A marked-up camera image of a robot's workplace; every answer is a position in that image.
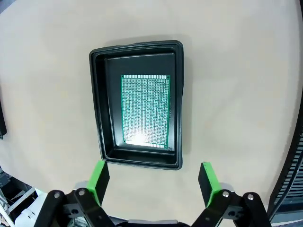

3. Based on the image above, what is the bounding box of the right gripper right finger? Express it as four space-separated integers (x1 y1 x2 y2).
189 161 272 227

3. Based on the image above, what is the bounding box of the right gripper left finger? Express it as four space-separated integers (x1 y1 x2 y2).
35 160 114 227

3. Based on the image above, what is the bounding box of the black slotted board rack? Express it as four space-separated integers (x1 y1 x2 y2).
267 118 303 222

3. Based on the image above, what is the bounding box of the green perforated circuit board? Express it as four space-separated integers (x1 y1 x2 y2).
120 74 172 151

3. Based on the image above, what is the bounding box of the black plastic ESD tray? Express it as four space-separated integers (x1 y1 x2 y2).
89 40 185 171

